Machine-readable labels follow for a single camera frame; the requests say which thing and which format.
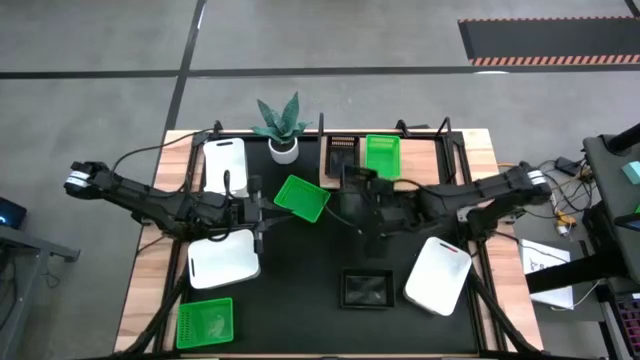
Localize backlit keyboard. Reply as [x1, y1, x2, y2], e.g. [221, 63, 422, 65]
[613, 294, 640, 351]

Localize yellow connector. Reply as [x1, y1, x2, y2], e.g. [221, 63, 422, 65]
[553, 210, 577, 237]

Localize grey desk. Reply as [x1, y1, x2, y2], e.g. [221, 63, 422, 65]
[0, 224, 81, 360]

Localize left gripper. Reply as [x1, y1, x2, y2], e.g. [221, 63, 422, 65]
[227, 174, 298, 255]

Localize black device blue light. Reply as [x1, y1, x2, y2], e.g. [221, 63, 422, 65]
[0, 196, 28, 231]

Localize green plastic basket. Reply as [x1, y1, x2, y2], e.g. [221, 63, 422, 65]
[175, 297, 235, 350]
[365, 133, 403, 181]
[273, 174, 332, 224]

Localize black plastic basket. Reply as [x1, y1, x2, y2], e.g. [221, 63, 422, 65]
[324, 134, 361, 177]
[339, 166, 379, 194]
[340, 268, 395, 309]

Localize potted snake plant white pot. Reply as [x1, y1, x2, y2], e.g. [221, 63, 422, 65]
[250, 91, 312, 166]

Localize grey equipment cart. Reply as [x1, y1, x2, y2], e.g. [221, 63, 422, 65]
[524, 122, 640, 360]

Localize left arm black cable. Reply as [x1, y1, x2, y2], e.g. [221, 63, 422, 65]
[110, 128, 217, 174]

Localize wooden holder tray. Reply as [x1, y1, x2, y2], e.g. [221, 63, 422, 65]
[317, 112, 454, 192]

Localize white cutting board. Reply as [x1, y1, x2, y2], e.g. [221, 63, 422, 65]
[187, 228, 262, 291]
[403, 236, 473, 317]
[203, 137, 250, 198]

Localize black aluminium rig frame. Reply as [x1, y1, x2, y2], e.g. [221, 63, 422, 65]
[119, 117, 546, 360]

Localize black table mat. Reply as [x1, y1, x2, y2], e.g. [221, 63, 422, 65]
[192, 134, 480, 354]

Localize black ramp hazard stripes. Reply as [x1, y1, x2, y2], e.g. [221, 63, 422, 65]
[457, 16, 640, 68]

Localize teal block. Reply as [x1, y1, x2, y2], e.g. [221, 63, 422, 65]
[621, 160, 640, 186]

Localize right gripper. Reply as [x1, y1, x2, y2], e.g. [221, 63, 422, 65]
[341, 176, 402, 259]

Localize black power adapter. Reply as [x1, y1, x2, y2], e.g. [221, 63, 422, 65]
[554, 156, 582, 177]

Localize white paper sheet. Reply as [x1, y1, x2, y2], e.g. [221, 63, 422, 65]
[518, 238, 576, 311]

